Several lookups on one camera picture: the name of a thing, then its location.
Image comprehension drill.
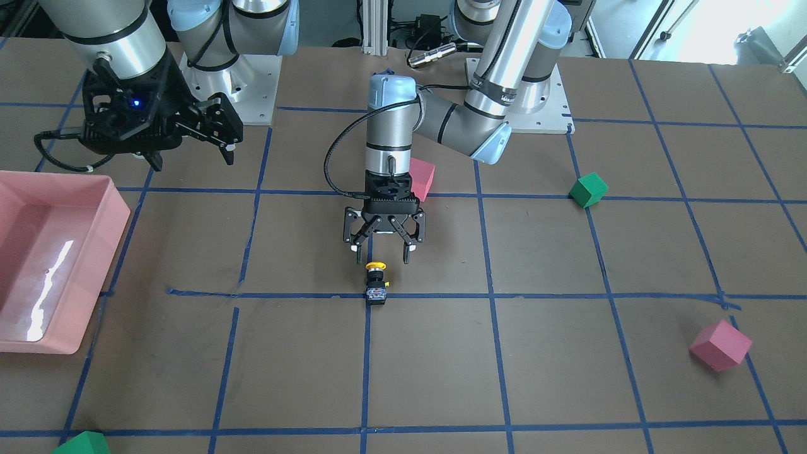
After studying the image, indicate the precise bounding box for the pink foam cube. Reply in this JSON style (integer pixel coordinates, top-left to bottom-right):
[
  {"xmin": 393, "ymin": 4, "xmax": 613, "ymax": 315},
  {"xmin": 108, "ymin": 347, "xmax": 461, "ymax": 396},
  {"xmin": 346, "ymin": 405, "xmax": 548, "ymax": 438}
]
[
  {"xmin": 689, "ymin": 320, "xmax": 753, "ymax": 373},
  {"xmin": 409, "ymin": 158, "xmax": 436, "ymax": 203}
]

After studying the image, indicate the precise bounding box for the green foam cube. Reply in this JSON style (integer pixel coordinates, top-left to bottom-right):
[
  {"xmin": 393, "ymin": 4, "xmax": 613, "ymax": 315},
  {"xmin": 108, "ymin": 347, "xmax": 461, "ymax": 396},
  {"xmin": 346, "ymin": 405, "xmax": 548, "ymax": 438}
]
[
  {"xmin": 569, "ymin": 172, "xmax": 609, "ymax": 209},
  {"xmin": 52, "ymin": 431, "xmax": 111, "ymax": 454}
]

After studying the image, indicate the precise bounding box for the pink plastic bin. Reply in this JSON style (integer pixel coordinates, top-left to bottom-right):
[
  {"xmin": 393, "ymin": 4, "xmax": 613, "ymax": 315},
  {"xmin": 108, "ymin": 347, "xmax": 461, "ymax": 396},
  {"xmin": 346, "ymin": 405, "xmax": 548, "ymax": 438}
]
[{"xmin": 1, "ymin": 170, "xmax": 131, "ymax": 354}]

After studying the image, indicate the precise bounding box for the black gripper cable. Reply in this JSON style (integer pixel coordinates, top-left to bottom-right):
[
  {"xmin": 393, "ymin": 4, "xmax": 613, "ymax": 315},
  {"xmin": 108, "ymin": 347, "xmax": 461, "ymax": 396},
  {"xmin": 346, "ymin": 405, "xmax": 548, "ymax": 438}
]
[{"xmin": 323, "ymin": 84, "xmax": 467, "ymax": 201}]

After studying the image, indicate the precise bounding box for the aluminium frame post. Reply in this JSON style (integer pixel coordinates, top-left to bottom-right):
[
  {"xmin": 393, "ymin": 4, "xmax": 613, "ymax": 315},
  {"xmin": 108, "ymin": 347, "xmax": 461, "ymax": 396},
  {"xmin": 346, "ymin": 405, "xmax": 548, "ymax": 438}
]
[{"xmin": 359, "ymin": 0, "xmax": 391, "ymax": 57}]

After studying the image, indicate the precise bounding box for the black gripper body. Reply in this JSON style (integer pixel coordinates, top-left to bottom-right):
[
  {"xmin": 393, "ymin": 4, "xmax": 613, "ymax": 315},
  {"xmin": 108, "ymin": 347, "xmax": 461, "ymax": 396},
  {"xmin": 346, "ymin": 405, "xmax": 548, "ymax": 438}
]
[
  {"xmin": 342, "ymin": 170, "xmax": 426, "ymax": 247},
  {"xmin": 78, "ymin": 49, "xmax": 244, "ymax": 157}
]

